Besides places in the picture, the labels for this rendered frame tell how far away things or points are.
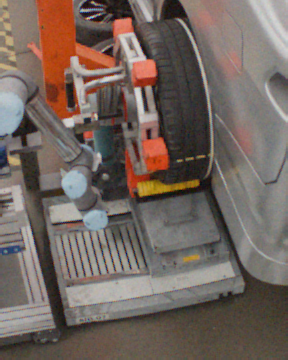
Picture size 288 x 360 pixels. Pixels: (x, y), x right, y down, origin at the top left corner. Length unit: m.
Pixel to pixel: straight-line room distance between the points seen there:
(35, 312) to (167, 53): 1.18
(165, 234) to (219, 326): 0.52
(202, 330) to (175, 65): 1.19
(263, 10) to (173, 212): 1.54
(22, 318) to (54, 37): 1.23
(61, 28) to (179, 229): 1.04
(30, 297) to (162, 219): 0.74
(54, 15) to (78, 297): 1.26
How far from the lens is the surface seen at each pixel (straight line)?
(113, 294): 2.90
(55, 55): 2.89
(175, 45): 2.37
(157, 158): 2.31
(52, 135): 2.03
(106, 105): 2.34
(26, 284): 2.79
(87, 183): 2.03
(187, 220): 2.98
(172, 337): 2.83
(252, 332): 2.86
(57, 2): 2.75
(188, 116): 2.30
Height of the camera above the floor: 2.38
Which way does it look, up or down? 41 degrees down
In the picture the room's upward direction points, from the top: 3 degrees counter-clockwise
